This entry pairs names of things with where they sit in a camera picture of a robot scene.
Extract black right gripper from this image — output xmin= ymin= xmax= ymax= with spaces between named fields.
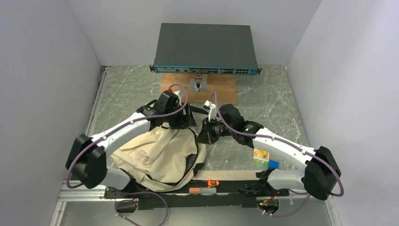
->
xmin=195 ymin=116 xmax=235 ymax=145

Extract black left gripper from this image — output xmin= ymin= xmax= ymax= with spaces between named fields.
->
xmin=164 ymin=102 xmax=197 ymax=129

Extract beige canvas backpack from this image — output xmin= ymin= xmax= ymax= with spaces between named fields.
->
xmin=107 ymin=104 xmax=265 ymax=193

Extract orange pen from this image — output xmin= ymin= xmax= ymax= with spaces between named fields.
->
xmin=189 ymin=179 xmax=220 ymax=194

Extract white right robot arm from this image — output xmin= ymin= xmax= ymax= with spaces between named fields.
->
xmin=196 ymin=101 xmax=344 ymax=201

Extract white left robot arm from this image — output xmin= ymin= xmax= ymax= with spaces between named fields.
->
xmin=65 ymin=89 xmax=188 ymax=198

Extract yellow banana toy pack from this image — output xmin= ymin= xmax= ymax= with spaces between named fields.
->
xmin=252 ymin=148 xmax=270 ymax=167

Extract wooden base board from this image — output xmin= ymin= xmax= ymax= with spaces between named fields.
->
xmin=159 ymin=73 xmax=237 ymax=104

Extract blue eraser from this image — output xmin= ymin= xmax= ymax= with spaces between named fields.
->
xmin=268 ymin=160 xmax=279 ymax=169

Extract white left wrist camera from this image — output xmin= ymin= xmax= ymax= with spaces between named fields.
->
xmin=168 ymin=89 xmax=185 ymax=102

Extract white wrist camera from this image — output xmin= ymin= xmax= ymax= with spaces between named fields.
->
xmin=203 ymin=100 xmax=217 ymax=122
xmin=168 ymin=89 xmax=185 ymax=102

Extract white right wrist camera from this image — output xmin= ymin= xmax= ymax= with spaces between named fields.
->
xmin=203 ymin=100 xmax=217 ymax=122

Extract grey metal stand bracket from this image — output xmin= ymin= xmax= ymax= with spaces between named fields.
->
xmin=189 ymin=74 xmax=207 ymax=93

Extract grey network switch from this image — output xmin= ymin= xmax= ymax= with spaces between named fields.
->
xmin=150 ymin=23 xmax=262 ymax=75

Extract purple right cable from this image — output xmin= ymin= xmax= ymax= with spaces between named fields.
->
xmin=208 ymin=91 xmax=345 ymax=218

